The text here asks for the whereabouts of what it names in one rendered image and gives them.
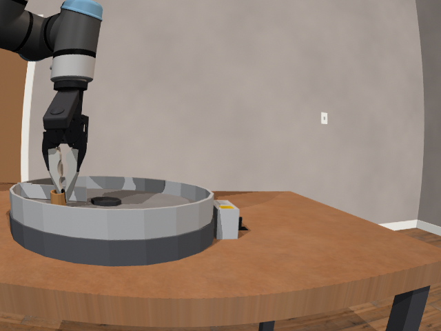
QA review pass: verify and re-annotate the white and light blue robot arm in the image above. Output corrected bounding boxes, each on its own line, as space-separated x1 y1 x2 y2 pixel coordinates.
0 0 103 130

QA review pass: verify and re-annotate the bronze bushing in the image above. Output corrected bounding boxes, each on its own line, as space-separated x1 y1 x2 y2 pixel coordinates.
50 190 66 205

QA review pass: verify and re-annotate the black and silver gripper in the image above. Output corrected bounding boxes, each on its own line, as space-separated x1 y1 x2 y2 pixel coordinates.
42 80 89 203

